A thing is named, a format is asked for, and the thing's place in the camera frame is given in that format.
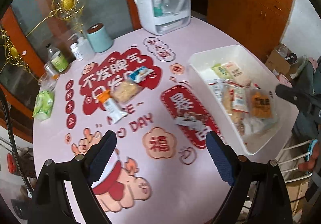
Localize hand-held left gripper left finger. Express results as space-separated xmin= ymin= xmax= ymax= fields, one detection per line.
xmin=27 ymin=130 xmax=117 ymax=224

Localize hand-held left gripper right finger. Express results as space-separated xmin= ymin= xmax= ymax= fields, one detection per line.
xmin=205 ymin=131 xmax=293 ymax=224

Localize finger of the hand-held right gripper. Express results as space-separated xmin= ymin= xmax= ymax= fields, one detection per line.
xmin=275 ymin=83 xmax=314 ymax=107

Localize heap of assorted snack packets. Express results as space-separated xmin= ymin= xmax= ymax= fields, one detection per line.
xmin=208 ymin=61 xmax=279 ymax=137

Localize dark snack packet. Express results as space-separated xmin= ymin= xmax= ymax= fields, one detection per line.
xmin=175 ymin=111 xmax=208 ymax=132

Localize orange and white snack packet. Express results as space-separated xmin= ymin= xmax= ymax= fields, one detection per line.
xmin=97 ymin=90 xmax=129 ymax=124

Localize puffed rice clear packet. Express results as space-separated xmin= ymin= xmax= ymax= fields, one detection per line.
xmin=110 ymin=80 xmax=142 ymax=104

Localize white plastic bin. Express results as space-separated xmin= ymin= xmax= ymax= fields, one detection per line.
xmin=188 ymin=44 xmax=300 ymax=155

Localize blue and white snack packet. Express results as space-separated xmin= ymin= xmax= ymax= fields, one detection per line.
xmin=128 ymin=66 xmax=155 ymax=84

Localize person's right hand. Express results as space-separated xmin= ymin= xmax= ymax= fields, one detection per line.
xmin=298 ymin=148 xmax=321 ymax=172

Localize cardboard box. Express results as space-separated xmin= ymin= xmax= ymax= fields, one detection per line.
xmin=265 ymin=43 xmax=299 ymax=81

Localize white metal chair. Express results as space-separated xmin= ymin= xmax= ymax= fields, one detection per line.
xmin=278 ymin=139 xmax=319 ymax=184

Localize green tissue pack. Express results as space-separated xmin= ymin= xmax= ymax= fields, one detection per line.
xmin=33 ymin=90 xmax=56 ymax=121

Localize red plastic object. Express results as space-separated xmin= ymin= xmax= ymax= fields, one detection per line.
xmin=6 ymin=153 xmax=18 ymax=175

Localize clear glass cup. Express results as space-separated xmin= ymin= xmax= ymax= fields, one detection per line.
xmin=38 ymin=72 xmax=58 ymax=92

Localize wooden cabinet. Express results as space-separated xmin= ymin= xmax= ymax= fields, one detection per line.
xmin=207 ymin=0 xmax=297 ymax=46

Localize small glass jar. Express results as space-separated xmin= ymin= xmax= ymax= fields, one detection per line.
xmin=44 ymin=62 xmax=60 ymax=79

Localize glass bottle with green label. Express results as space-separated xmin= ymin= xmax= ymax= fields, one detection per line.
xmin=46 ymin=44 xmax=70 ymax=73

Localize white pill bottle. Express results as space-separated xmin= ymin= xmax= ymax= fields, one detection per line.
xmin=70 ymin=43 xmax=84 ymax=61

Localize teal canister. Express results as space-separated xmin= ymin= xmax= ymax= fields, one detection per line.
xmin=86 ymin=23 xmax=114 ymax=54

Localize gold door ornament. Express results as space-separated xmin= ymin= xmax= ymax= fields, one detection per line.
xmin=27 ymin=0 xmax=123 ymax=36
xmin=0 ymin=29 xmax=41 ymax=81

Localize white desktop organizer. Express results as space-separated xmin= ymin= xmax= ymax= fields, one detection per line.
xmin=129 ymin=0 xmax=193 ymax=36

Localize teal and white bottle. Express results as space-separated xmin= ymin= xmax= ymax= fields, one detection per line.
xmin=152 ymin=0 xmax=163 ymax=17

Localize black cable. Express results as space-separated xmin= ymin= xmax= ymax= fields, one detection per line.
xmin=0 ymin=88 xmax=34 ymax=197

